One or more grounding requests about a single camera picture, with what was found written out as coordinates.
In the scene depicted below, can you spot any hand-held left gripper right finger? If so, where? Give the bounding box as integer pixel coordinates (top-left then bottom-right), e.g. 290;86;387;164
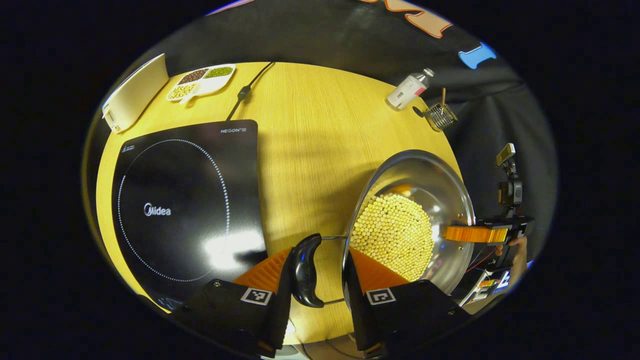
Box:
345;247;473;358

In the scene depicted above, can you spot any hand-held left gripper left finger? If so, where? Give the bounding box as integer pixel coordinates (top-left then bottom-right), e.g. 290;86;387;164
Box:
172;246;294;359

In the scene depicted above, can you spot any white toaster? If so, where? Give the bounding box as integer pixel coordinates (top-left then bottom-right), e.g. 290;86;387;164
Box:
101;53;170;134

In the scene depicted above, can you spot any black induction cooktop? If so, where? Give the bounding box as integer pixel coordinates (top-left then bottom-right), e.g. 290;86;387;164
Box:
111;119;268;313

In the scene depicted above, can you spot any steel pot with black handle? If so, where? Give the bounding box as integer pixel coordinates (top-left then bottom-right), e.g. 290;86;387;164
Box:
290;149;476;309

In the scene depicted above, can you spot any clear plastic bottle pink label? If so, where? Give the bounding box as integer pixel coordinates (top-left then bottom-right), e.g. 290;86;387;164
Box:
385;68;435;111

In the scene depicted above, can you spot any white divided dish of beans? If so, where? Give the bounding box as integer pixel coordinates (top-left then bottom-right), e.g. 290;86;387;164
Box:
166;63;237;105

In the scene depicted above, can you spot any black power cable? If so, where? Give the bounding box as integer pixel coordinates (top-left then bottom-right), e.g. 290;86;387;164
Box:
226;61;276;122

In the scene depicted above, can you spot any metal wire basket holder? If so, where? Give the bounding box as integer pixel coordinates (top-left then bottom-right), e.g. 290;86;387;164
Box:
424;101;459;132

